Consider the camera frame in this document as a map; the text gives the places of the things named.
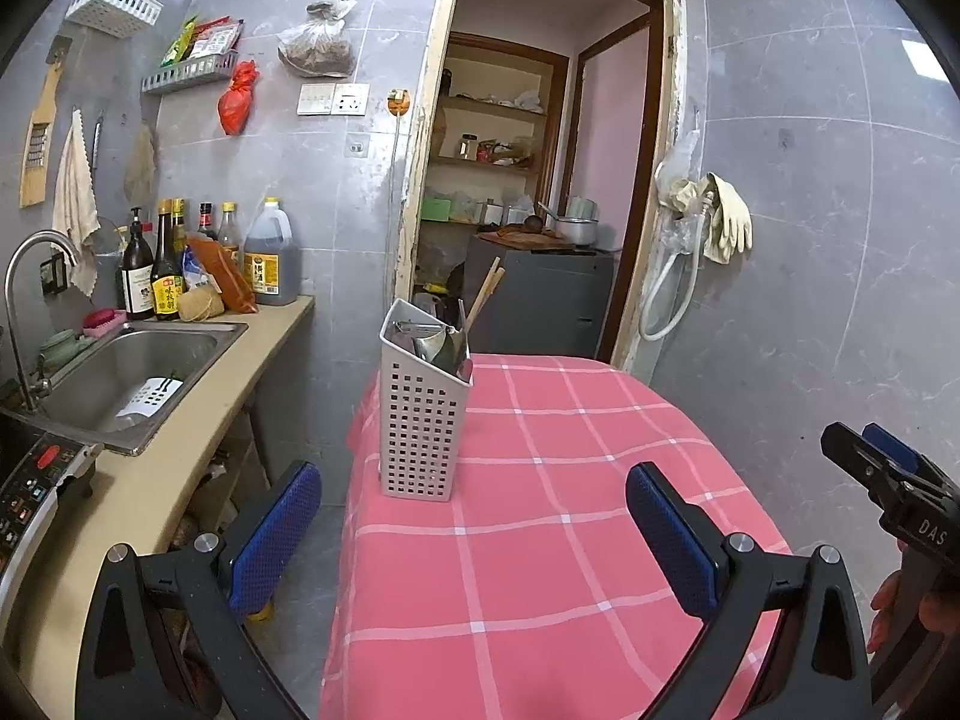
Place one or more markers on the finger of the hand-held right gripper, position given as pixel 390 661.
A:
pixel 859 461
pixel 892 446

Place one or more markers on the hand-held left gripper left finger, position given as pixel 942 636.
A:
pixel 274 532

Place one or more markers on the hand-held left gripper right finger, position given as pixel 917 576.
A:
pixel 671 532

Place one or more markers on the white perforated utensil holder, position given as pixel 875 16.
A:
pixel 420 435

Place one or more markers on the round metal spoon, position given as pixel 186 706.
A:
pixel 431 347

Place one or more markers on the metal tongs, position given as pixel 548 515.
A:
pixel 420 328

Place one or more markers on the brown wooden chopstick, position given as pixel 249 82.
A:
pixel 484 286
pixel 489 291

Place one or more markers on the person's right hand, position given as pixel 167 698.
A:
pixel 889 611

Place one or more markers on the small yellow object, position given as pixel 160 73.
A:
pixel 260 611

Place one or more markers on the pink checked tablecloth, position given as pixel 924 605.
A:
pixel 540 577

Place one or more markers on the beige kitchen counter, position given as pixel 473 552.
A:
pixel 232 390

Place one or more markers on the white perforated sink basket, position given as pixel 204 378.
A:
pixel 150 399

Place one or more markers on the stainless steel sink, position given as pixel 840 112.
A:
pixel 120 367

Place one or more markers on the beige scrubber ball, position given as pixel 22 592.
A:
pixel 201 305

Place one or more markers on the orange seasoning packet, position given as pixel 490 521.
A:
pixel 229 277

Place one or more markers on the dark sauce bottle yellow label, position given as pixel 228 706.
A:
pixel 166 292

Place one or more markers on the grey washing machine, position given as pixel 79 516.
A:
pixel 547 300

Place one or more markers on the large brown oil jug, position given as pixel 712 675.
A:
pixel 271 262

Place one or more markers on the pink scrub brush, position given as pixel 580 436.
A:
pixel 103 322

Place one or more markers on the cream rubber gloves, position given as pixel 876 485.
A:
pixel 731 221

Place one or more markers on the blue and white bag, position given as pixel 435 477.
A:
pixel 196 270

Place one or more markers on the dark pump bottle white label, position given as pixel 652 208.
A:
pixel 137 285

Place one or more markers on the clear bottle yellow cap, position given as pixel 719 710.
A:
pixel 229 236

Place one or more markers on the dark bottle red cap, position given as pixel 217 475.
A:
pixel 207 223

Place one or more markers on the metal cooking pot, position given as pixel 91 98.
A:
pixel 577 229

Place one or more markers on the slim dark bottle yellow cap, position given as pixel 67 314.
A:
pixel 180 225

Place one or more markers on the wooden cutting board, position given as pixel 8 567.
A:
pixel 525 238

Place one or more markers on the steel faucet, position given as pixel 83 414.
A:
pixel 15 300

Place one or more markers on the clear hanging plastic bag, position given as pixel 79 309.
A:
pixel 675 161

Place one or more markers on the green box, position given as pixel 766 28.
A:
pixel 437 208

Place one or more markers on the beige hanging towel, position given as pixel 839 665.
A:
pixel 75 210

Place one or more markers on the hanging beige loofah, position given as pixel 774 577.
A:
pixel 140 165

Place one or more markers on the red plastic bag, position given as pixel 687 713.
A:
pixel 236 105

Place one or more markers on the glass jar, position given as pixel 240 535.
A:
pixel 469 148

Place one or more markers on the hanging metal kitchen tool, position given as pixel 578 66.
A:
pixel 97 139

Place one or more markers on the wooden grater board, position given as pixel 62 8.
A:
pixel 37 142

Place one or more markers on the wooden storage shelf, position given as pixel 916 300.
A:
pixel 487 101

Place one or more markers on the clear bag of dried goods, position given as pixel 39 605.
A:
pixel 315 52

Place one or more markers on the red and white seasoning packets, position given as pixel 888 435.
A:
pixel 217 39

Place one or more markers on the green seasoning packet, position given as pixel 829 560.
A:
pixel 176 45

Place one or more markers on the small white wall socket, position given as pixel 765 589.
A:
pixel 357 144

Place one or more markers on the worn wooden door frame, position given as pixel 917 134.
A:
pixel 420 127

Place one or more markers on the white wall switch plate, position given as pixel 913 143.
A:
pixel 316 99

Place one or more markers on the orange wall hook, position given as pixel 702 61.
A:
pixel 398 101

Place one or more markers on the grey wall rack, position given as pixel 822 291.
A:
pixel 187 76

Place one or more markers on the white plastic wall basket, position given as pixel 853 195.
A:
pixel 112 4

